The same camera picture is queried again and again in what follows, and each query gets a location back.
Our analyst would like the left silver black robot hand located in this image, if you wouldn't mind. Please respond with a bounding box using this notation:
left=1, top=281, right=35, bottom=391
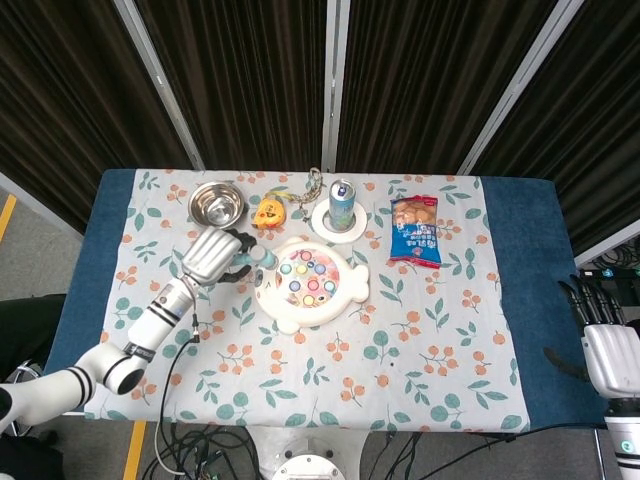
left=180, top=228, right=259, bottom=289

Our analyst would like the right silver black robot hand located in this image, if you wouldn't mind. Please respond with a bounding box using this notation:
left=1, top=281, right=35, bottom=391
left=543, top=273, right=640, bottom=401

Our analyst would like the teal grey toy hammer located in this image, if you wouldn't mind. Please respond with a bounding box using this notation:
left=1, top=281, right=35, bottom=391
left=233, top=244, right=279, bottom=272

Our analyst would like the white whack-a-mole toy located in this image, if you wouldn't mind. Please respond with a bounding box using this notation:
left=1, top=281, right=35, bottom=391
left=253, top=235, right=371, bottom=335

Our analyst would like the stainless steel bowl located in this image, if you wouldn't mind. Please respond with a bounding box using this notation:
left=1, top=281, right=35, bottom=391
left=187, top=181, right=249, bottom=229

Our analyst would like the yellow tape measure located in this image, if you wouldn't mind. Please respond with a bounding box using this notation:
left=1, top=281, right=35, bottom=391
left=249, top=188, right=294, bottom=229

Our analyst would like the black power strip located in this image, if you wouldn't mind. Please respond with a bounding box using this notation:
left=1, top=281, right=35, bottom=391
left=574, top=266, right=640, bottom=282

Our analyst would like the tall light blue drink can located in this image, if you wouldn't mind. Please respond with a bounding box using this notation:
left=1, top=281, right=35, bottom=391
left=328, top=178, right=356, bottom=232

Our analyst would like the dark blue table cover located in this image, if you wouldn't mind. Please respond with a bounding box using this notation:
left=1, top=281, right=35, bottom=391
left=43, top=168, right=609, bottom=431

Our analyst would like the white tape roll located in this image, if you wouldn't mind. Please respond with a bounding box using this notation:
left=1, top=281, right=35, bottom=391
left=311, top=199, right=369, bottom=245

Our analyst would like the dark pleated curtain panel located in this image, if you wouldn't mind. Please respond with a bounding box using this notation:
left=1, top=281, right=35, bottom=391
left=472, top=0, right=640, bottom=257
left=0, top=0, right=195, bottom=235
left=337, top=0, right=560, bottom=175
left=134, top=0, right=330, bottom=171

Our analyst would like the floral orange fruit tablecloth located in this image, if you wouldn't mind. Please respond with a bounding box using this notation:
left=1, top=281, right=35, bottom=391
left=83, top=168, right=531, bottom=434

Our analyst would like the blue snack bag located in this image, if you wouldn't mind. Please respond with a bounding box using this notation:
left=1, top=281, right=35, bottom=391
left=388, top=195, right=444, bottom=270

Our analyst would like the braided rope keychain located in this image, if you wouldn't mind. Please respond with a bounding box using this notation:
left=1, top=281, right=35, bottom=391
left=292, top=167, right=326, bottom=221

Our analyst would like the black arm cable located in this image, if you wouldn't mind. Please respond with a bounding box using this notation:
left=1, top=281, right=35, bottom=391
left=155, top=311, right=201, bottom=441

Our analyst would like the grey metal frame post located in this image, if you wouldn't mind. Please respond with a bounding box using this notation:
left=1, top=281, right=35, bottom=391
left=112, top=0, right=206, bottom=171
left=322, top=0, right=351, bottom=174
left=457, top=0, right=586, bottom=176

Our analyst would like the black floor cable bundle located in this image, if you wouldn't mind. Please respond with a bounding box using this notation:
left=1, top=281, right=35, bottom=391
left=144, top=424, right=266, bottom=480

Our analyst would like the white floor cable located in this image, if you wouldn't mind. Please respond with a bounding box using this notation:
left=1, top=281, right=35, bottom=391
left=153, top=422, right=187, bottom=477

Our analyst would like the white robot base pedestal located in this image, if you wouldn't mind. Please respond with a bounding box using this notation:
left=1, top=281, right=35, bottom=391
left=249, top=424, right=374, bottom=480

